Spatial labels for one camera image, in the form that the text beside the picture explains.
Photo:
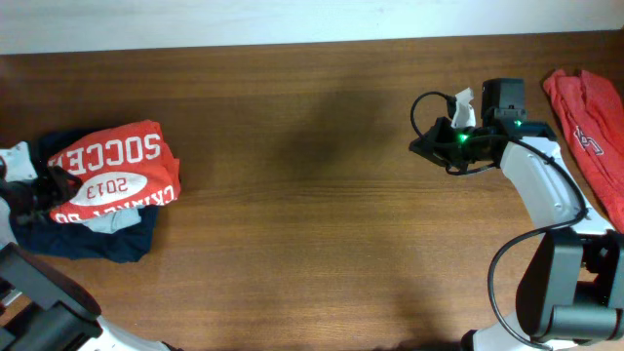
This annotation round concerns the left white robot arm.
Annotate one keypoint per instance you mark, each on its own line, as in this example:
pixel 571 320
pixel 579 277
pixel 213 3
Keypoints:
pixel 61 314

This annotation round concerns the red printed t-shirt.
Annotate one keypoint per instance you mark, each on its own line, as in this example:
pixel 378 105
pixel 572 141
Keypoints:
pixel 590 112

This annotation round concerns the folded navy blue garment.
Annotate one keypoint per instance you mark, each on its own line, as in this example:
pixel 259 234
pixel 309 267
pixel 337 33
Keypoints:
pixel 78 241

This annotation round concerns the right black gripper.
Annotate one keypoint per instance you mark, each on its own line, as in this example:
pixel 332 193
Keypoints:
pixel 439 153

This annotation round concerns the orange t-shirt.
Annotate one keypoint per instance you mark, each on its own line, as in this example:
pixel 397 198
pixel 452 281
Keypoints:
pixel 120 168

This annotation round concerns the folded grey garment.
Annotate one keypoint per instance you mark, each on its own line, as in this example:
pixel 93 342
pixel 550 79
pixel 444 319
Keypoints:
pixel 113 222

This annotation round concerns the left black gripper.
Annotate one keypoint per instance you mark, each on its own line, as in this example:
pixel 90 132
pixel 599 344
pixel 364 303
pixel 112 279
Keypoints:
pixel 56 179

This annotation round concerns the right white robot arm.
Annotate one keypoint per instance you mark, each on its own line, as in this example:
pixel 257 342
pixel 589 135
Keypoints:
pixel 571 294

